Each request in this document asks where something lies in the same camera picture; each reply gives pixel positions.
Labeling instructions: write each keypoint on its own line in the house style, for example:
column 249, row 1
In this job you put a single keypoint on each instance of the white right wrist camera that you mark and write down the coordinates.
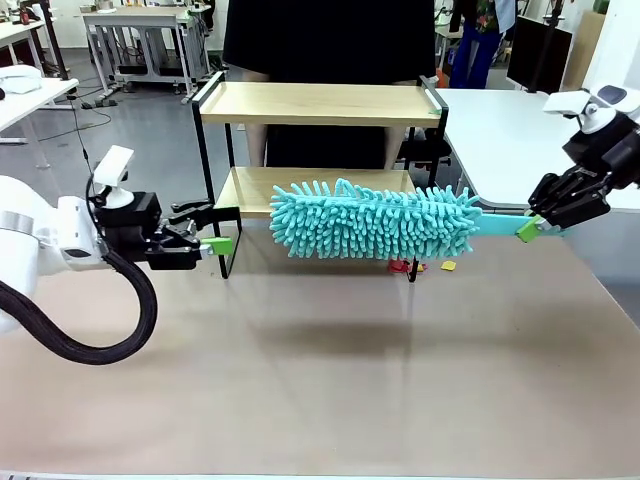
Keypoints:
column 565, row 102

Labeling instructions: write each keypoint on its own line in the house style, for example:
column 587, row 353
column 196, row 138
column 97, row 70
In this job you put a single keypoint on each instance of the black floor power strip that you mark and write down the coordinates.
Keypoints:
column 100, row 104

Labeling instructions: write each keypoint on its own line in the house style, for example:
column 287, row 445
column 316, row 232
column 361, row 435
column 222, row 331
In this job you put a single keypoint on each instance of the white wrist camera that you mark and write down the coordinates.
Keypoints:
column 114, row 167
column 565, row 102

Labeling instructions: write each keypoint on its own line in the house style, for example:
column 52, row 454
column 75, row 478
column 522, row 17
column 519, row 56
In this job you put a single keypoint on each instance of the red paper scrap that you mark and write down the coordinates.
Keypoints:
column 400, row 265

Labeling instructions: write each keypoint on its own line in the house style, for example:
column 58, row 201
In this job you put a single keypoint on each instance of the grey metal workbench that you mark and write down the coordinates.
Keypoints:
column 130, row 20

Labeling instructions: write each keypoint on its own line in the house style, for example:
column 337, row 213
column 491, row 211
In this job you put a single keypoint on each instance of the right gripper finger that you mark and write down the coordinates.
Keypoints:
column 547, row 192
column 580, row 205

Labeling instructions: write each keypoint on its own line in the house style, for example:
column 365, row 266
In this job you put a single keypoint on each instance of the black monitor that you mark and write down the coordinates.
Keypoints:
column 540, row 50

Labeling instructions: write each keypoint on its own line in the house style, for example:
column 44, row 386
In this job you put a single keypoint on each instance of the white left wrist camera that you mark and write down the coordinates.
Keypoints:
column 114, row 167

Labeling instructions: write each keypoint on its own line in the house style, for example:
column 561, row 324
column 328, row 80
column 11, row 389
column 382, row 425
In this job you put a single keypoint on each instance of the green paper scrap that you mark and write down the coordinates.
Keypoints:
column 434, row 110

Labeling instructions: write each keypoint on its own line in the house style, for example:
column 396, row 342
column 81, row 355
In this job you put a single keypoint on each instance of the large white table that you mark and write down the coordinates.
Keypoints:
column 500, row 140

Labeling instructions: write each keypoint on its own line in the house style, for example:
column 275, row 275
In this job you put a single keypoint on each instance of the small white side table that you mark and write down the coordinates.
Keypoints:
column 40, row 95

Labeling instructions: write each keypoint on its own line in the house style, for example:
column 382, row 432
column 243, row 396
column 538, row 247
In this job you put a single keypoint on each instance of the brown leaning board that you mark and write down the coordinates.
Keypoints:
column 587, row 50

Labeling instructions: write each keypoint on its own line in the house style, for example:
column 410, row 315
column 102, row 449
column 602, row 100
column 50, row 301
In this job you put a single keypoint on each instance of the person's left forearm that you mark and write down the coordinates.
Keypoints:
column 396, row 147

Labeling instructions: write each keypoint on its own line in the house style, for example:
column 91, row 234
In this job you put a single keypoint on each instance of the person in blue trousers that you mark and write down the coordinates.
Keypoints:
column 475, row 50

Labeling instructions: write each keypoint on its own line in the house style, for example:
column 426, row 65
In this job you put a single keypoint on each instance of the teal microfiber duster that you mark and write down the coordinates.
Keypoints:
column 375, row 225

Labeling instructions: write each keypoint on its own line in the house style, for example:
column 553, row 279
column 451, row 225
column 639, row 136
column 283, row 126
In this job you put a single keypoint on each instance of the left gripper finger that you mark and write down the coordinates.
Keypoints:
column 192, row 210
column 175, row 252

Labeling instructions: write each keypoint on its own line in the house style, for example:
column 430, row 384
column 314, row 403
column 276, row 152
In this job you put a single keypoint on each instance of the person's right forearm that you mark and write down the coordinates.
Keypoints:
column 256, row 145

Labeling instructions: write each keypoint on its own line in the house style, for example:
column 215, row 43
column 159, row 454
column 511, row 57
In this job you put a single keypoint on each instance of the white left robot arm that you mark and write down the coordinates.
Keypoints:
column 25, row 225

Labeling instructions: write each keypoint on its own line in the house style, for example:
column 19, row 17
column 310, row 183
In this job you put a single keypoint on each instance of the black tripod stand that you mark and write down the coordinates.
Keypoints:
column 56, row 45

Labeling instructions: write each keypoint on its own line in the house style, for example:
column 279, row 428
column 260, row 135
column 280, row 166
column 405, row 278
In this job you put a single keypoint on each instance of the person in black shirt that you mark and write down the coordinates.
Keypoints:
column 325, row 40

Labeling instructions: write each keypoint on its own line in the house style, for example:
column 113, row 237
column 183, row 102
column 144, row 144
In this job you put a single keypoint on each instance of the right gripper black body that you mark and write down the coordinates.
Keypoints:
column 610, row 150

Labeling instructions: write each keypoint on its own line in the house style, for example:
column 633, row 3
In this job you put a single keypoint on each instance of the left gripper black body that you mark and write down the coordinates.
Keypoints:
column 127, row 225

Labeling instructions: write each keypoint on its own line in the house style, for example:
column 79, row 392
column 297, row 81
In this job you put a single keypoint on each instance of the two-tier wooden black-frame shelf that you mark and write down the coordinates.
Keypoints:
column 320, row 105

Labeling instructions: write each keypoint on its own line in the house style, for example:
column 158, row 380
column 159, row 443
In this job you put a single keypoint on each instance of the white cloth bundle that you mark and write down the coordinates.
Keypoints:
column 20, row 80

